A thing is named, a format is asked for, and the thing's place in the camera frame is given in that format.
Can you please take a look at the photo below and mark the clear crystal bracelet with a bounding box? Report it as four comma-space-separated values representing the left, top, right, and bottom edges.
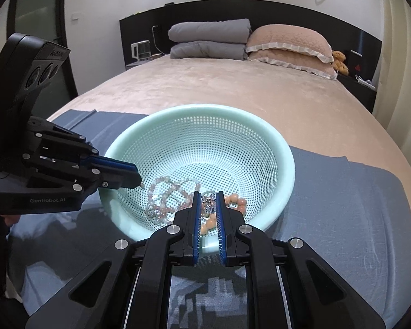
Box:
201, 192, 217, 218

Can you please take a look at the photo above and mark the frosted glass door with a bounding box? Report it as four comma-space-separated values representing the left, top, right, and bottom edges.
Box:
0, 0, 79, 100

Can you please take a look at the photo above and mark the mint green plastic basket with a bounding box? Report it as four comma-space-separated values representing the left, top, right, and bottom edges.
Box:
101, 104, 296, 257

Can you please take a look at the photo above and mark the pink bead bracelet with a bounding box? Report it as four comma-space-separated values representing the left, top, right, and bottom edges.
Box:
145, 175, 201, 222

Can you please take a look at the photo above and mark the cream curtain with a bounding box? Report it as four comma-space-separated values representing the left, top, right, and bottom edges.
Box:
377, 0, 411, 165

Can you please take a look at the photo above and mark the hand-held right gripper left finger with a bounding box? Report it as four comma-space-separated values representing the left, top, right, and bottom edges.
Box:
25, 191, 203, 329

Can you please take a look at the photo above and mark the black bedside cabinet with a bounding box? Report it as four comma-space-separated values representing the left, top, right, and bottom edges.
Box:
337, 73, 377, 114

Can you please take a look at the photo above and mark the wooden bead bracelet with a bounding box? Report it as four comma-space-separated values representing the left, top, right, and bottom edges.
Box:
200, 194, 248, 237

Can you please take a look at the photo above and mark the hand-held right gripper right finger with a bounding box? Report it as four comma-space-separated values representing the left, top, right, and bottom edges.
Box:
215, 191, 391, 329

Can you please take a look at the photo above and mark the pink pillow with ruffle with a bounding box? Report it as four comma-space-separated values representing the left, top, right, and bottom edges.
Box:
246, 49, 339, 80
246, 24, 333, 64

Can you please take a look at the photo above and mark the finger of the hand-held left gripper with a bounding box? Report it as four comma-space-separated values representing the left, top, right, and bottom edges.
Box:
24, 117, 139, 172
27, 165, 144, 197

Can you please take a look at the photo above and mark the white bedside device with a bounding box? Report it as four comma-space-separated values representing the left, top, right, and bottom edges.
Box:
131, 40, 153, 63

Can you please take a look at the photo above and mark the beige bed blanket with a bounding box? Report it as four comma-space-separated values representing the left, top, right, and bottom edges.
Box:
46, 53, 411, 192

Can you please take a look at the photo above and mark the blue cloth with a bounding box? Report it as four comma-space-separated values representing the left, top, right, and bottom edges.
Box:
7, 110, 411, 329

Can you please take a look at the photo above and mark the grey folded quilt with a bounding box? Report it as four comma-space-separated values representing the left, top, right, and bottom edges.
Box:
168, 18, 253, 60

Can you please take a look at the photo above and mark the black headboard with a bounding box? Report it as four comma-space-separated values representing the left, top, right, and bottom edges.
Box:
119, 0, 383, 114

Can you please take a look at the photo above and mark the brown teddy bear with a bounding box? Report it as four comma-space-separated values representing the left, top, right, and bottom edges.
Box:
330, 50, 349, 76

